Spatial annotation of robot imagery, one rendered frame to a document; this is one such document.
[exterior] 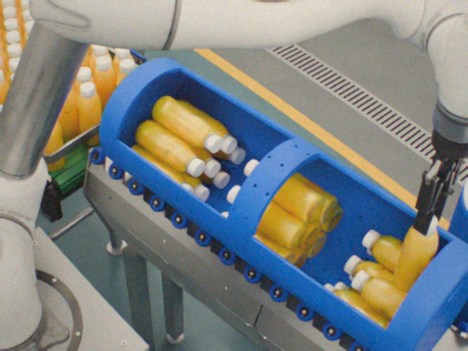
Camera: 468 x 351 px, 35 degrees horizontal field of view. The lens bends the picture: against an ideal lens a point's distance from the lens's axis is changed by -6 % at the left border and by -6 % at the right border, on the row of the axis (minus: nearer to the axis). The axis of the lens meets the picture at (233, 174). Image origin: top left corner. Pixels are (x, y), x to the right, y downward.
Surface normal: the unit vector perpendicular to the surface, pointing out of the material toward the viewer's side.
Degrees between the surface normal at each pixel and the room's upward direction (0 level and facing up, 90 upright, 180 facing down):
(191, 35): 91
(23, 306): 87
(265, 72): 0
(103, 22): 84
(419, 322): 51
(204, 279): 70
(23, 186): 65
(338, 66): 0
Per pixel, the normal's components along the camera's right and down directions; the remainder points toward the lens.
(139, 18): 0.21, 0.48
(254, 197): -0.45, -0.15
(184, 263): -0.63, 0.24
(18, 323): 0.67, 0.55
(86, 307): -0.02, -0.66
